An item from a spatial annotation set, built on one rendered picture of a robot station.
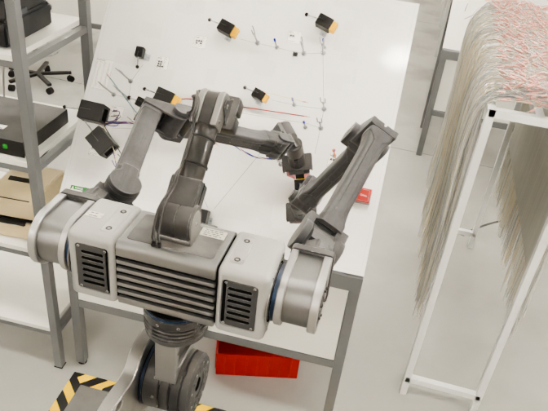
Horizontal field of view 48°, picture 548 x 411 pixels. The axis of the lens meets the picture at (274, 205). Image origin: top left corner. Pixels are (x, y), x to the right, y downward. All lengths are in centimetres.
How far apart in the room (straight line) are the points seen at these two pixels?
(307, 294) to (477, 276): 281
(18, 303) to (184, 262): 196
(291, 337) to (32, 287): 128
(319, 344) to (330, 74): 104
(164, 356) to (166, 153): 116
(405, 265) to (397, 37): 177
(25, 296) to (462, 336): 218
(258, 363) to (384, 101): 133
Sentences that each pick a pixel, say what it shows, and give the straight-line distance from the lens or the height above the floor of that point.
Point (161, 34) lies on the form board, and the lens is 248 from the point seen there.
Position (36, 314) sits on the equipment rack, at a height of 24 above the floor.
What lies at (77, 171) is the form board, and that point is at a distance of 244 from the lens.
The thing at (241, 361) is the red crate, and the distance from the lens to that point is 289.
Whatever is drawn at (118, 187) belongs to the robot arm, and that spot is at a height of 148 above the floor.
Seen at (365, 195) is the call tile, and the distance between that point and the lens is 218.
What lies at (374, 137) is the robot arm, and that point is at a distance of 149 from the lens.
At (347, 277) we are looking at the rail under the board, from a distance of 219.
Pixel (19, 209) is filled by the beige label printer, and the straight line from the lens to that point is 263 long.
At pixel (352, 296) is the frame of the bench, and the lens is 229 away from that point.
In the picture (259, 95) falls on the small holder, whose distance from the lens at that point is 224.
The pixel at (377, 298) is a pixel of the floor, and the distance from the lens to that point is 349.
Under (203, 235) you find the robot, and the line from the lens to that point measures 117.
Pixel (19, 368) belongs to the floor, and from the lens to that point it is 308.
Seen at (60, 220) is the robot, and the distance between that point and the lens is 127.
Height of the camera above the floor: 222
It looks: 33 degrees down
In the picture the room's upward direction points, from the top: 7 degrees clockwise
